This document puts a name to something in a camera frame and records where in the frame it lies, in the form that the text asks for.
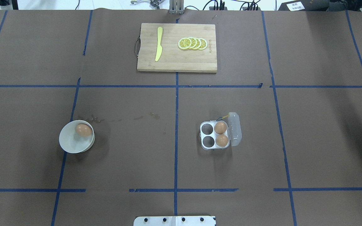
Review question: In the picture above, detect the brown egg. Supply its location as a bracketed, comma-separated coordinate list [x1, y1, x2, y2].
[214, 121, 228, 134]
[216, 134, 229, 147]
[75, 124, 93, 137]

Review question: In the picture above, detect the clear plastic egg box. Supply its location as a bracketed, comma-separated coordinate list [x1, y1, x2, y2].
[199, 112, 242, 150]

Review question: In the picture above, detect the brown egg in box front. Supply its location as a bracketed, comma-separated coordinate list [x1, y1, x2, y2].
[216, 134, 229, 147]

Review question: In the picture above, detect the black speaker box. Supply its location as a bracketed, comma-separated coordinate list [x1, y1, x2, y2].
[277, 0, 330, 11]

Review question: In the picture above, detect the wooden cutting board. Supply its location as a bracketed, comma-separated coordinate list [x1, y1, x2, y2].
[137, 23, 217, 73]

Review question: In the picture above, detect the yellow plastic knife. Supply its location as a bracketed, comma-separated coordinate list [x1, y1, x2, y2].
[155, 27, 163, 62]

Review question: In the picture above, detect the white bowl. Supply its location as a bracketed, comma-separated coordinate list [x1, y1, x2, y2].
[59, 120, 95, 153]

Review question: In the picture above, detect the aluminium frame post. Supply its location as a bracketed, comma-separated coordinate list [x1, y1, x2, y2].
[169, 0, 185, 14]

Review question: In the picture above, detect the white pedestal column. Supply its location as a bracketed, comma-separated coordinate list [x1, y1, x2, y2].
[133, 216, 217, 226]

